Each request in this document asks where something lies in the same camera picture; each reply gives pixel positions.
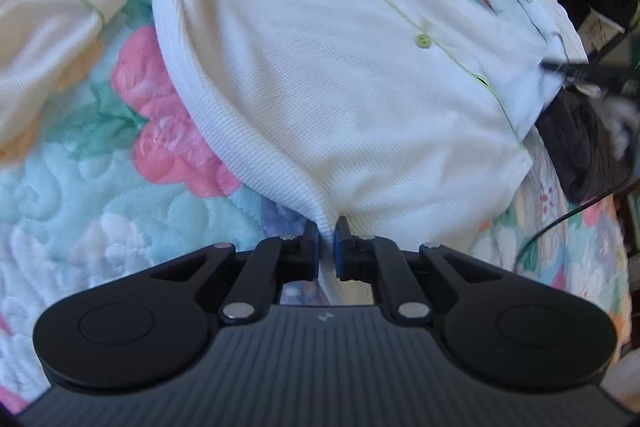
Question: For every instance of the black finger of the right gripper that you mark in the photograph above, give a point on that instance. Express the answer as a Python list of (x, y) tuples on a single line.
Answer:
[(613, 79)]

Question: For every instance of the cream knit baby cardigan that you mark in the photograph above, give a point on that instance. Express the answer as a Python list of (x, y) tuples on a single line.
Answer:
[(407, 117)]

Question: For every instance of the dark brown garment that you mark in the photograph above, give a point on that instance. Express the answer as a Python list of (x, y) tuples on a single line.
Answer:
[(581, 148)]

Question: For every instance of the floral quilted bedspread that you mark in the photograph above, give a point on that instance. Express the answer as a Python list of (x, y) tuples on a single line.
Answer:
[(114, 179)]

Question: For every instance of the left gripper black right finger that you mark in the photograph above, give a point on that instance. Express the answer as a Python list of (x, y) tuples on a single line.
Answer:
[(500, 327)]

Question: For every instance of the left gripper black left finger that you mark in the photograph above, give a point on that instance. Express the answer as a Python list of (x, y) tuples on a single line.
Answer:
[(139, 331)]

